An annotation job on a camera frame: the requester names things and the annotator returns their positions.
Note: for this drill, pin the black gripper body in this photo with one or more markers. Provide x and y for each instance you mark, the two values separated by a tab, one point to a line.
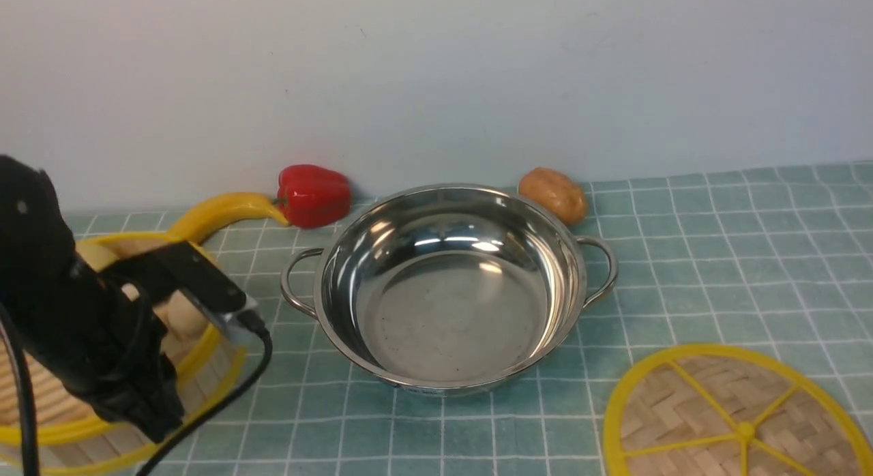
105	348

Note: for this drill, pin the green checkered tablecloth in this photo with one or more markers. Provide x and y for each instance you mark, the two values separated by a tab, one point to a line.
772	261

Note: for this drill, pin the stainless steel two-handled pot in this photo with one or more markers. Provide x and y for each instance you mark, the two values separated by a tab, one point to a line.
450	289

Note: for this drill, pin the yellow banana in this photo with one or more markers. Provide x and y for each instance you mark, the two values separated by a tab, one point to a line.
211	215

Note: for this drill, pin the bamboo steamer basket yellow rim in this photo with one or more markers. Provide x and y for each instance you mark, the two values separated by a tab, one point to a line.
73	440

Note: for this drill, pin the brown potato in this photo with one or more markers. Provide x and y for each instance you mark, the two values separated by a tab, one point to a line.
555	192

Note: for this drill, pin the red bell pepper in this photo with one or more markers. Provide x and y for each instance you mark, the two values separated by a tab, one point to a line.
311	196

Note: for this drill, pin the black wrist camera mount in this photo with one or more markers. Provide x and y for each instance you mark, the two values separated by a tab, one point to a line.
179	266

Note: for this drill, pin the yellow rimmed woven steamer lid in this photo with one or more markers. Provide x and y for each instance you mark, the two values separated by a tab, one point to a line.
712	409

